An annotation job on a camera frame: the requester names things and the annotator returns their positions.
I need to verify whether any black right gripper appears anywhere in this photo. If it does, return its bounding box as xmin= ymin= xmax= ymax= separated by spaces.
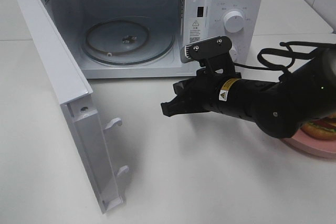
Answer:
xmin=161 ymin=68 xmax=241 ymax=117

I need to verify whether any white timer knob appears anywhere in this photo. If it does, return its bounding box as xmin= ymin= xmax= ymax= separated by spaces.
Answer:
xmin=229 ymin=46 xmax=239 ymax=62

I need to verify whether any white microwave door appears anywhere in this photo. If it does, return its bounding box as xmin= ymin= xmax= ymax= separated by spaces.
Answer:
xmin=17 ymin=0 xmax=123 ymax=213

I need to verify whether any burger with sesame-free bun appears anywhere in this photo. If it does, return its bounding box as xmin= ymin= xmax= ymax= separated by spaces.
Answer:
xmin=301 ymin=113 xmax=335 ymax=141

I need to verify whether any pink round plate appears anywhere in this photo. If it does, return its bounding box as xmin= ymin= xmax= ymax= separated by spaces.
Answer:
xmin=282 ymin=128 xmax=335 ymax=159

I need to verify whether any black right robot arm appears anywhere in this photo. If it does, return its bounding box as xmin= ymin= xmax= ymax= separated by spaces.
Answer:
xmin=161 ymin=48 xmax=335 ymax=138

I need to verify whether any warning label with QR code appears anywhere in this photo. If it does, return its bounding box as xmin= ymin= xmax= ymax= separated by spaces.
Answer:
xmin=187 ymin=17 xmax=203 ymax=44

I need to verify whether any glass microwave turntable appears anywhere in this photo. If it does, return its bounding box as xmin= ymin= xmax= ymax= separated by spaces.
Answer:
xmin=82 ymin=16 xmax=175 ymax=66

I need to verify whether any upper white control knob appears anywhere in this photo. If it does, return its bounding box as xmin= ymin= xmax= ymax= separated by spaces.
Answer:
xmin=223 ymin=10 xmax=245 ymax=33

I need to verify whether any white microwave oven body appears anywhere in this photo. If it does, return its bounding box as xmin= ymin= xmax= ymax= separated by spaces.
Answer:
xmin=44 ymin=0 xmax=261 ymax=79

